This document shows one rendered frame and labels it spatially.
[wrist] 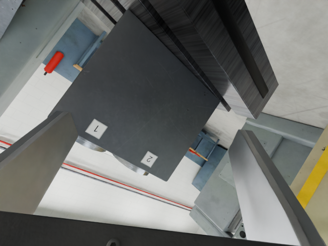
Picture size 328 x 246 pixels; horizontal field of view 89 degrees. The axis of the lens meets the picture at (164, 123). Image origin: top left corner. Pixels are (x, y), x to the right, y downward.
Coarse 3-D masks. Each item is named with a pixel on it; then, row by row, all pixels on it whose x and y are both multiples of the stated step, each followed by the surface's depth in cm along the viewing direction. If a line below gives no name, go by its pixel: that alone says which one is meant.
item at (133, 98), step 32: (128, 32) 24; (96, 64) 23; (128, 64) 24; (160, 64) 26; (64, 96) 22; (96, 96) 24; (128, 96) 25; (160, 96) 27; (192, 96) 30; (96, 128) 24; (128, 128) 26; (160, 128) 28; (192, 128) 31; (128, 160) 27; (160, 160) 30
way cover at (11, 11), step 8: (0, 0) 39; (8, 0) 40; (16, 0) 40; (0, 8) 40; (8, 8) 41; (16, 8) 41; (0, 16) 41; (8, 16) 41; (0, 24) 42; (8, 24) 42; (0, 32) 43
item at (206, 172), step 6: (216, 150) 695; (222, 150) 677; (210, 156) 699; (216, 156) 681; (222, 156) 664; (210, 162) 686; (216, 162) 668; (204, 168) 690; (210, 168) 671; (198, 174) 695; (204, 174) 677; (210, 174) 659; (198, 180) 681; (204, 180) 664; (198, 186) 667
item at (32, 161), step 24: (48, 120) 9; (72, 120) 10; (24, 144) 7; (48, 144) 8; (72, 144) 10; (0, 168) 6; (24, 168) 7; (48, 168) 8; (0, 192) 6; (24, 192) 7
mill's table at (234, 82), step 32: (96, 0) 27; (128, 0) 22; (160, 0) 18; (192, 0) 17; (224, 0) 19; (160, 32) 24; (192, 32) 19; (224, 32) 21; (256, 32) 24; (192, 64) 27; (224, 64) 22; (256, 64) 26; (224, 96) 30; (256, 96) 28
